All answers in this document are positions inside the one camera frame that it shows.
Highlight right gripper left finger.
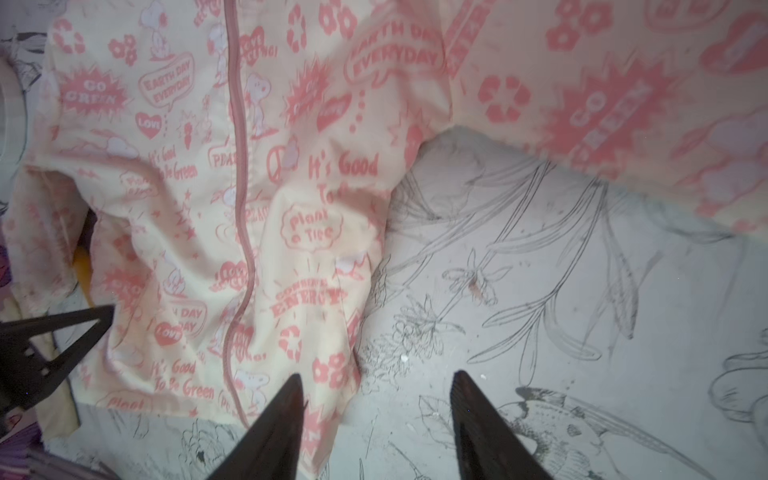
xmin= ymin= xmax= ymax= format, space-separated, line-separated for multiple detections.
xmin=208 ymin=373 xmax=305 ymax=480

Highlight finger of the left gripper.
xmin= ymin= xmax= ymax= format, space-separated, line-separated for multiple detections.
xmin=1 ymin=305 xmax=116 ymax=414

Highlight pink printed hooded jacket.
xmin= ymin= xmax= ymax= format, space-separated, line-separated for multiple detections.
xmin=1 ymin=1 xmax=767 ymax=479

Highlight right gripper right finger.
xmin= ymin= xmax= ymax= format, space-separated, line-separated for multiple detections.
xmin=450 ymin=370 xmax=551 ymax=480

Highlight blue garden fork yellow handle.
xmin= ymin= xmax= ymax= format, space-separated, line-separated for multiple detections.
xmin=72 ymin=246 xmax=95 ymax=308

